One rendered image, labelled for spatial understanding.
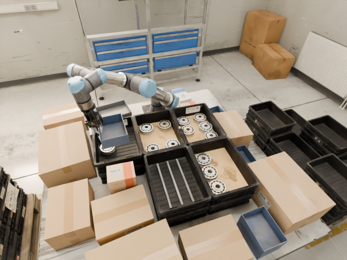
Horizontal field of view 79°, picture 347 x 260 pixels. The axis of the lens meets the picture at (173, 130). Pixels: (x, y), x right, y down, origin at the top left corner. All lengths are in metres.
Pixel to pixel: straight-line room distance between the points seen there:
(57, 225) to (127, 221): 0.36
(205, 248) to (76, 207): 0.72
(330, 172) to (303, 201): 0.89
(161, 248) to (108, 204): 0.39
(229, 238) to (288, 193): 0.44
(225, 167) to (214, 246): 0.51
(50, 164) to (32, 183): 1.21
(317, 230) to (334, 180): 0.71
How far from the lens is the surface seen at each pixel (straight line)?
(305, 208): 1.40
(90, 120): 1.16
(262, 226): 1.40
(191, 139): 1.59
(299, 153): 2.44
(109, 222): 1.25
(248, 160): 1.72
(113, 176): 1.31
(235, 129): 1.69
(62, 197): 1.41
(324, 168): 2.27
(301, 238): 1.55
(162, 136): 1.60
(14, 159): 3.08
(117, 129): 1.35
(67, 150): 1.56
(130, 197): 1.29
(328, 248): 2.48
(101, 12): 3.92
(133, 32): 3.15
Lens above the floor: 1.98
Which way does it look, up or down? 44 degrees down
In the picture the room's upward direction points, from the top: 1 degrees clockwise
